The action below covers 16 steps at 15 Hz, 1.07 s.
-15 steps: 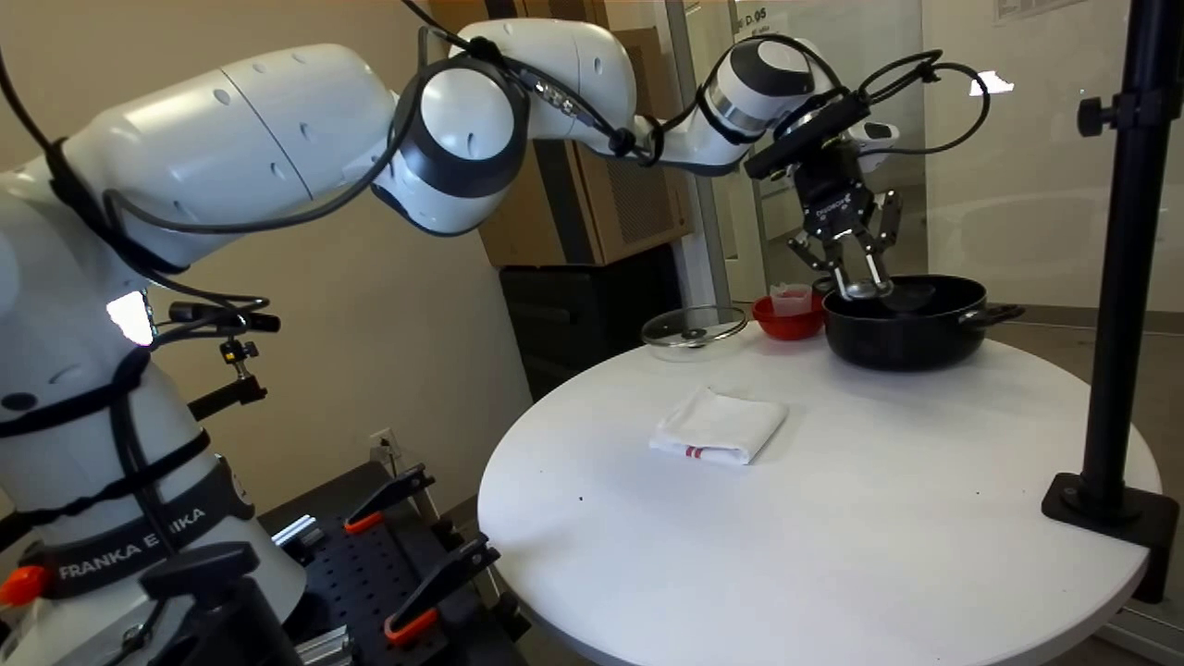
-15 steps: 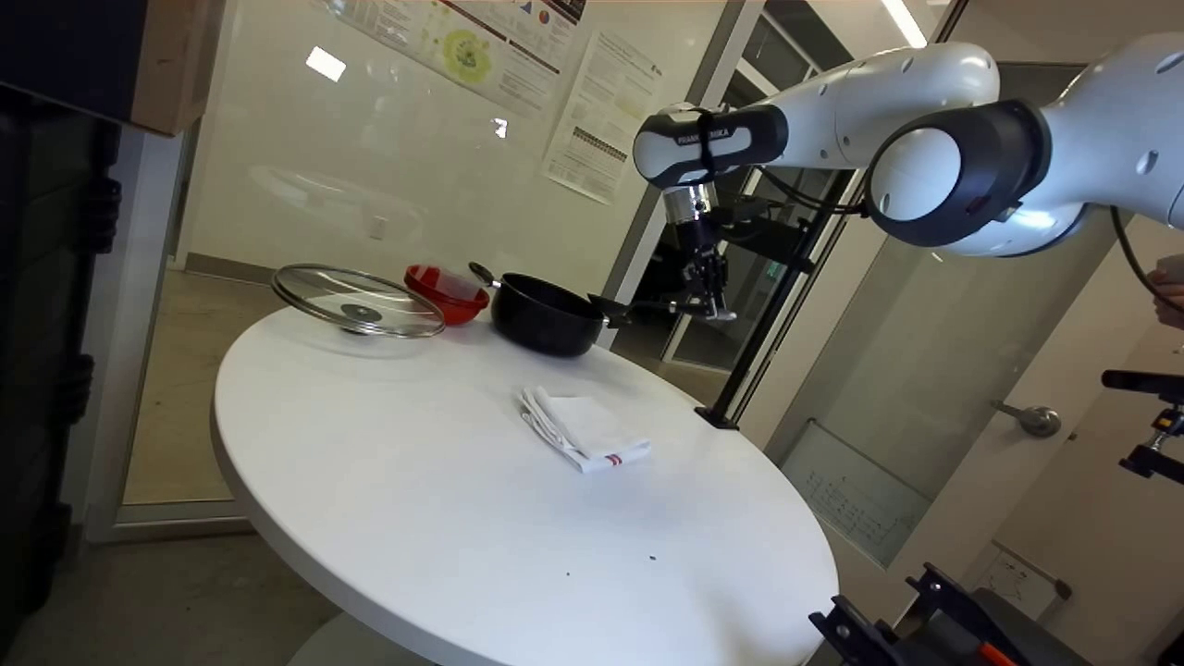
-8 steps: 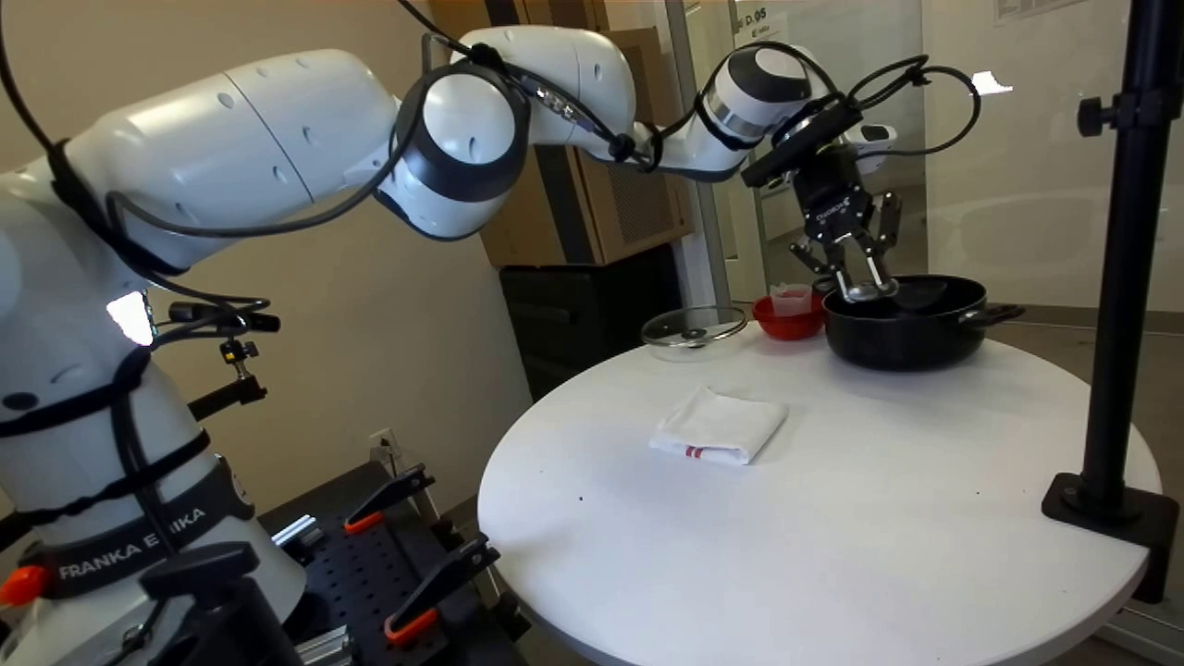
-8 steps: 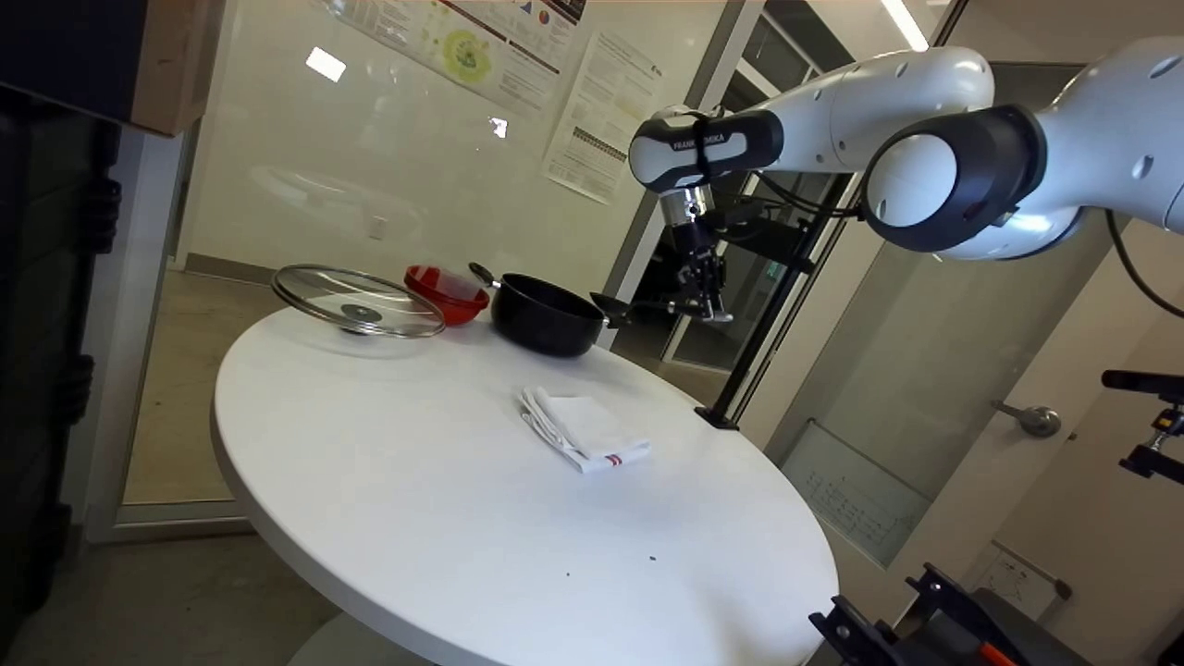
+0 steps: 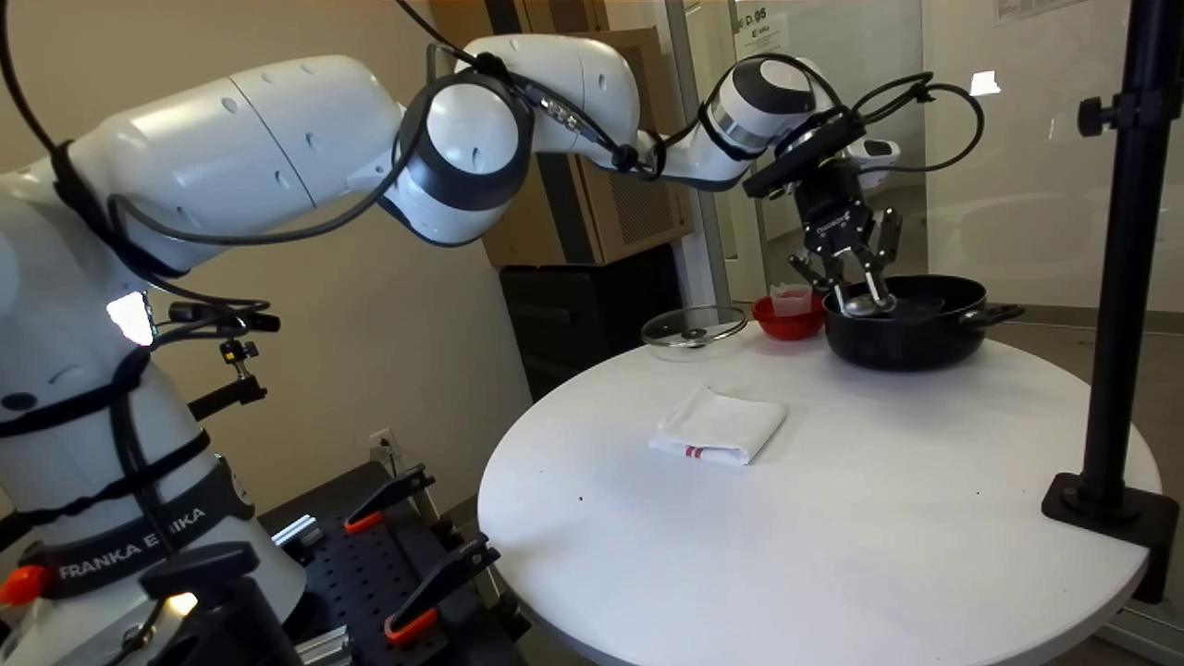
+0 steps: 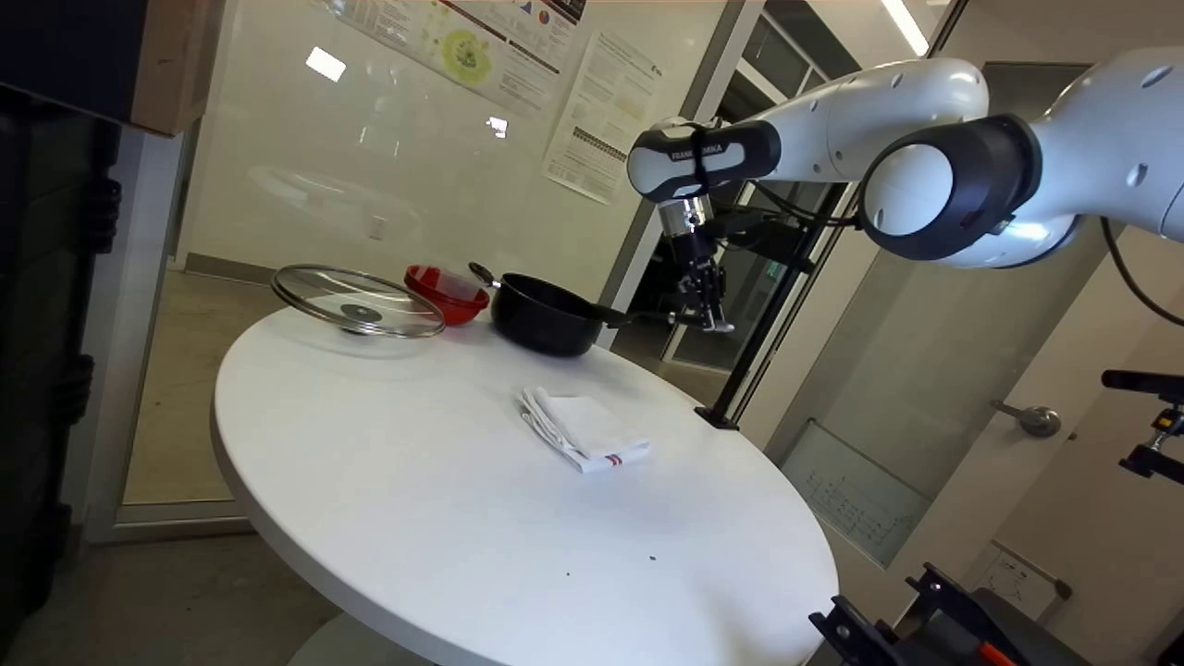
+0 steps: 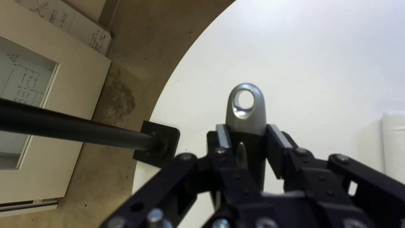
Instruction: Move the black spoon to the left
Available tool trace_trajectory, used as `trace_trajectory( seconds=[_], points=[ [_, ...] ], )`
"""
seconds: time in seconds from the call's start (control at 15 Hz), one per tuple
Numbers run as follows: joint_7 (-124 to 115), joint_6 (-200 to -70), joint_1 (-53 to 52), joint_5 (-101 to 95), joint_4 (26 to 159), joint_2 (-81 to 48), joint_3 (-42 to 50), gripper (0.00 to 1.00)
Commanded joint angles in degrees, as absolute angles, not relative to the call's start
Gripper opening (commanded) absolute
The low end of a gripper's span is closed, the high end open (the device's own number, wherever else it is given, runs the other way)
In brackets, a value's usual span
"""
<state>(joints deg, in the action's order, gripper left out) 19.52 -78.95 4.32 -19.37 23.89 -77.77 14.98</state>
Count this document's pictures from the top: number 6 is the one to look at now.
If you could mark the black camera stand pole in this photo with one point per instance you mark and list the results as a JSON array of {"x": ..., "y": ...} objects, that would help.
[{"x": 772, "y": 336}]

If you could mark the large wall poster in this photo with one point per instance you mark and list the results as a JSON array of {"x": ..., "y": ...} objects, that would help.
[{"x": 468, "y": 57}]

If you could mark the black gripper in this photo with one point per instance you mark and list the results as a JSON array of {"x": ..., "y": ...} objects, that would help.
[{"x": 703, "y": 259}]

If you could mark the black cabinet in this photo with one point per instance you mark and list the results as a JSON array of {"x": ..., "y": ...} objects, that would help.
[{"x": 37, "y": 370}]

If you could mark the metal framed glass door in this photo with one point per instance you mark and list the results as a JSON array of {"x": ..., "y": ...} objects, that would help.
[{"x": 791, "y": 48}]

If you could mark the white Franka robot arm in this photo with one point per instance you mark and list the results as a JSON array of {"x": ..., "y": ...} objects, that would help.
[{"x": 965, "y": 185}]

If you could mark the grey door vent panel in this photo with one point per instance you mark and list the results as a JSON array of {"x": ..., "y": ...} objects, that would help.
[{"x": 851, "y": 495}]

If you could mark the black cooking pot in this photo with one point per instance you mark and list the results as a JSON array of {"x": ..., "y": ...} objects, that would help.
[{"x": 540, "y": 322}]

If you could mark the white paper notice sheet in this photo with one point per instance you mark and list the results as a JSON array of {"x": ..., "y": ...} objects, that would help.
[{"x": 596, "y": 122}]

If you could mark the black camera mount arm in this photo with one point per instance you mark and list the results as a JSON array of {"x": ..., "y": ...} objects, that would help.
[{"x": 1141, "y": 381}]

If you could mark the red plastic cup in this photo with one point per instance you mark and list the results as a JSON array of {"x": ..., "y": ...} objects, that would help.
[{"x": 450, "y": 306}]

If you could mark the glass pot lid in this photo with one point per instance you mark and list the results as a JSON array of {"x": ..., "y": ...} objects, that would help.
[{"x": 321, "y": 293}]

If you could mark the white wall plate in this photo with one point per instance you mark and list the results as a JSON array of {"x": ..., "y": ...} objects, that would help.
[{"x": 1023, "y": 580}]

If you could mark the ceiling light strip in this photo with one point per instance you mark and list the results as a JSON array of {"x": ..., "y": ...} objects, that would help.
[{"x": 907, "y": 22}]

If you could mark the white folded cloth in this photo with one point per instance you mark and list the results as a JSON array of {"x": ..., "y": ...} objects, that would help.
[{"x": 593, "y": 426}]

